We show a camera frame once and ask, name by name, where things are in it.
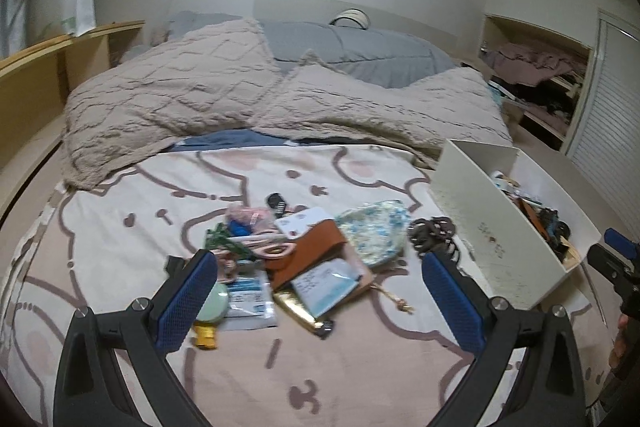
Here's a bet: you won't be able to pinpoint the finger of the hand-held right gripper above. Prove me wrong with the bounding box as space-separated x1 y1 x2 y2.
587 244 640 293
603 228 640 260

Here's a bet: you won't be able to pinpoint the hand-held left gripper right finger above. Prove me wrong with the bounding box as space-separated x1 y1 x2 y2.
421 249 587 427

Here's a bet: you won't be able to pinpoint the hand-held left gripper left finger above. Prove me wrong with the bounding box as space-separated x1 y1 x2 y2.
54 249 219 427

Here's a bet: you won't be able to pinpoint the white cardboard box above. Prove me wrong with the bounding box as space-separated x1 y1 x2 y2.
429 138 602 310

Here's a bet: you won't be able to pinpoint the person's right hand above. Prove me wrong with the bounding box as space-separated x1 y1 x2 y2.
609 313 634 370

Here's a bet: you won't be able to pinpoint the green round case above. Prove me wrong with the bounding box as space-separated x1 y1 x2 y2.
195 282 231 325

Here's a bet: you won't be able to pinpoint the yellow lighter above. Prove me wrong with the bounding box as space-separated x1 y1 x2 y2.
194 324 219 350

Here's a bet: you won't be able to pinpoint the tan wooden clamp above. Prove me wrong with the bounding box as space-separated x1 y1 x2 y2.
216 252 240 284

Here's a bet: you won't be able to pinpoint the white and blue medicine packet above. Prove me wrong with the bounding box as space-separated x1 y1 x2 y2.
222 269 278 330

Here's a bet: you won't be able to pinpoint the green hair clip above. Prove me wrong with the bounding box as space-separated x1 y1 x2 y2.
205 222 261 260

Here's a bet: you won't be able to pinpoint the brown hair claw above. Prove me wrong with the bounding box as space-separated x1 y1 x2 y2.
407 216 460 258

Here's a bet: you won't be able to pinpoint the brown leather piece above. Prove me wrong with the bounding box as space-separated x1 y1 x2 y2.
520 199 544 228

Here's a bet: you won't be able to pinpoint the pink plastic packet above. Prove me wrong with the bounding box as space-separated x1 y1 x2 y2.
226 203 273 235

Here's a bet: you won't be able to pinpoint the bear printed blanket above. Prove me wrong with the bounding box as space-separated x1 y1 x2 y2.
0 144 616 427

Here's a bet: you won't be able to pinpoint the floral fabric pouch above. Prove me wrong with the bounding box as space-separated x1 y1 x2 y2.
334 199 407 268

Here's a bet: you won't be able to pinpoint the gold wrapped bar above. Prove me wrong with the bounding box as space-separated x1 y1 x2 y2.
274 289 335 339

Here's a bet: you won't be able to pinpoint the clear packet with white paper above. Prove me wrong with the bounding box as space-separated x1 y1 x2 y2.
291 257 363 318

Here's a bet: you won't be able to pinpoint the white louvre door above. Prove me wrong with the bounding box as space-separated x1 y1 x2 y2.
562 9 640 228

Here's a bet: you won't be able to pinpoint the white dotted card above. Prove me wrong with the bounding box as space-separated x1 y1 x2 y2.
274 207 333 240

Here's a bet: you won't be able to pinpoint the blue bed sheet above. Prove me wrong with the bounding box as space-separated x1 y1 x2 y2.
182 129 306 152

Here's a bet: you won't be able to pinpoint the dark clothes pile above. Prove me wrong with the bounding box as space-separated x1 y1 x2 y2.
500 82 576 118

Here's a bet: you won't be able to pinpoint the pink clothes pile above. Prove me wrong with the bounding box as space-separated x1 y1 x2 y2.
487 44 589 86

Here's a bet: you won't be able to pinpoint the beige knitted blanket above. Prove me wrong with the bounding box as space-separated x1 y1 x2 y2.
62 19 288 190

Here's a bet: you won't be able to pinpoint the beige tufted pillow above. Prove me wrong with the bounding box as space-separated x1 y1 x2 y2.
247 52 513 158

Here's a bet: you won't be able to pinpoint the built-in closet shelf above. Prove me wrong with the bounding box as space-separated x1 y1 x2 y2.
480 14 596 152

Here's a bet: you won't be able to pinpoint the wooden shelf unit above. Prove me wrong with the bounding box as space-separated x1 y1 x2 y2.
0 21 146 218

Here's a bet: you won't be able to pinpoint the grey duvet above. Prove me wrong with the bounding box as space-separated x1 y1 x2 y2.
260 21 458 88

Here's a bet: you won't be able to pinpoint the white and black cap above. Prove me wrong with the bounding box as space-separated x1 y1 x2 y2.
328 8 371 29

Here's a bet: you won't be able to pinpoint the beaded tassel string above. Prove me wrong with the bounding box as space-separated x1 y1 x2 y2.
372 284 416 315

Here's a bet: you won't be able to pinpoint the pink handled scissors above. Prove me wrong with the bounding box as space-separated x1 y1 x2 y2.
245 229 299 258

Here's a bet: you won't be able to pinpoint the brown leather strap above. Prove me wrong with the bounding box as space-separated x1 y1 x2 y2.
264 219 348 293

